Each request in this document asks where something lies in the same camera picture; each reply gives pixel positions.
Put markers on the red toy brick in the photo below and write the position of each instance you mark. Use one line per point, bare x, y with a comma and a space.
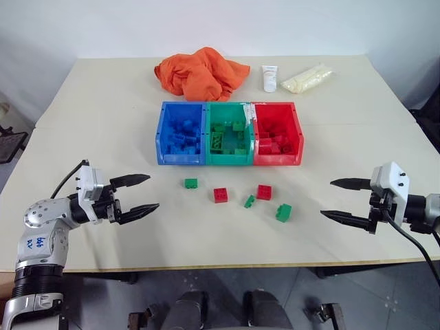
286, 148
264, 192
265, 148
220, 195
281, 139

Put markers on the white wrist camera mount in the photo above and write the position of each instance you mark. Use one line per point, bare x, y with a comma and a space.
88, 182
395, 185

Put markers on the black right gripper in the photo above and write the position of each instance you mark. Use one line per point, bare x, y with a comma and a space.
379, 209

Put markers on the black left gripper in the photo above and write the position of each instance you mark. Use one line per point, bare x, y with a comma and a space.
104, 206

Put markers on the black table frame bar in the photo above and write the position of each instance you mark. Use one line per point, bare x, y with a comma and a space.
347, 271
103, 277

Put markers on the clear bag of white material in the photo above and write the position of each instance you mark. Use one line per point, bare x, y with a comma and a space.
307, 79

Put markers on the red plastic storage bin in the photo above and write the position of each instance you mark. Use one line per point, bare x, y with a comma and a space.
275, 113

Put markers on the white cream tube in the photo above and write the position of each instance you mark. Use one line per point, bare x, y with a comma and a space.
269, 78

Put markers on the blue toy brick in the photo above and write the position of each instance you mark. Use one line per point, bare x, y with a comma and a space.
187, 124
190, 150
178, 138

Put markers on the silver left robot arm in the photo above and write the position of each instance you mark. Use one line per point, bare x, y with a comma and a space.
38, 237

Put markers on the torn white bin label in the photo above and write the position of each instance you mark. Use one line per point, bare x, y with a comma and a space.
248, 115

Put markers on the dark rounded shape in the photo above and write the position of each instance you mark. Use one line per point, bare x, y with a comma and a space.
266, 311
187, 311

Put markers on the dark fabric object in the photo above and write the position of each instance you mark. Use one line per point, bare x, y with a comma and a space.
428, 123

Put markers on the black metal rack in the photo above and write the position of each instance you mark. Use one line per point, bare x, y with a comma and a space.
10, 142

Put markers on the green plastic storage bin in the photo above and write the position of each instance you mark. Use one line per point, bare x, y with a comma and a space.
225, 111

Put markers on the crumpled orange cloth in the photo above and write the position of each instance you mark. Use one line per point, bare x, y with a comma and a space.
199, 74

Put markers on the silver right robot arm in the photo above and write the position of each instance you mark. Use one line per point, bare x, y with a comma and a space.
424, 206

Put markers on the blue plastic storage bin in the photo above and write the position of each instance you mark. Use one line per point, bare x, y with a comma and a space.
168, 118

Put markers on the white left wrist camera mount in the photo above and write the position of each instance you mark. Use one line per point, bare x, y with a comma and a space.
88, 182

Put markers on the large green toy brick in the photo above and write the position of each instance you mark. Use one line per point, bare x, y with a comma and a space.
217, 141

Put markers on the small green toy brick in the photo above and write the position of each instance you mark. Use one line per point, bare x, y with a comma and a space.
250, 201

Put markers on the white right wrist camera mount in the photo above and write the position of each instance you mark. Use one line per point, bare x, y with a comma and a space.
395, 185

